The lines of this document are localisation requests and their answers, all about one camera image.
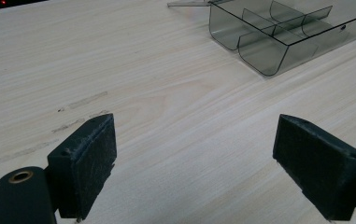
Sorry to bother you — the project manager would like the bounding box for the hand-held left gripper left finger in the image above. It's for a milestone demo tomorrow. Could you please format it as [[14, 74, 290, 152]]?
[[47, 113, 118, 221]]

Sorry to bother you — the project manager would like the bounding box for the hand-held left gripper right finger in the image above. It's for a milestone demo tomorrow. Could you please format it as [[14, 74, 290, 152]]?
[[272, 113, 356, 222]]

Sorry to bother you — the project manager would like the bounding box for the smoky transparent plastic organizer box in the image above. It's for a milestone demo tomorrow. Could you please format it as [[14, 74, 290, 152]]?
[[208, 0, 356, 77]]

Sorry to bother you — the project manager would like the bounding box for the dark device with red light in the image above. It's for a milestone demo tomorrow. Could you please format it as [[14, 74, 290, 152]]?
[[0, 0, 50, 13]]

